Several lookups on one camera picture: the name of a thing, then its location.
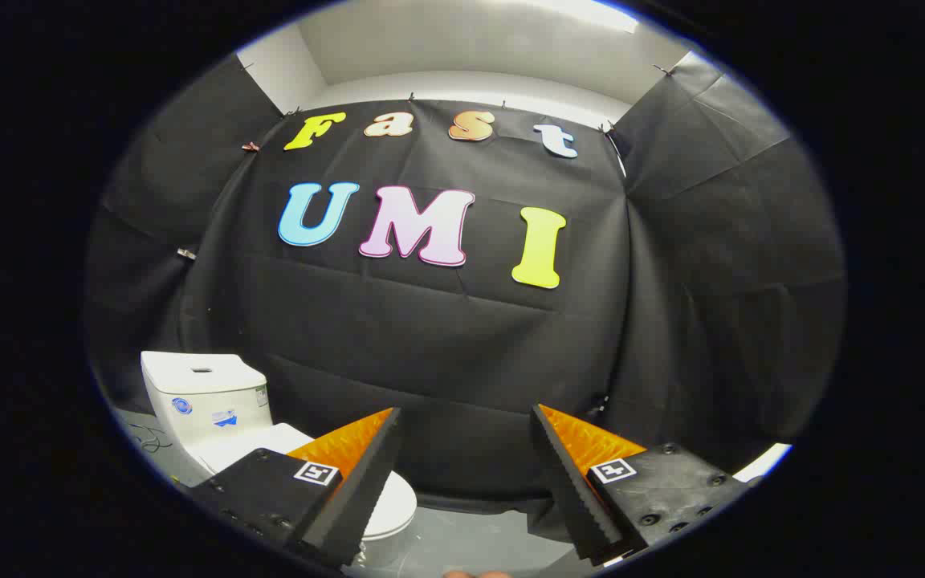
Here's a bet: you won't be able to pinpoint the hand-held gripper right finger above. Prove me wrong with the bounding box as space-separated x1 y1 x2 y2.
531 404 762 567

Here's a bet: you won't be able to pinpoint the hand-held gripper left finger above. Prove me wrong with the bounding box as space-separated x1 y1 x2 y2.
189 407 405 568

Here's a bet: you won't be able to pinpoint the tangled black floor cables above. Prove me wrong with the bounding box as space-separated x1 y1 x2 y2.
128 424 176 455

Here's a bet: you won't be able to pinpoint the white toilet with tank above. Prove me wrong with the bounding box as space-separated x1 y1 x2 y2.
140 351 418 541

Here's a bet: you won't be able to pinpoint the black backdrop cloth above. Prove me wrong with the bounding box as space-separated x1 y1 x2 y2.
84 52 846 516

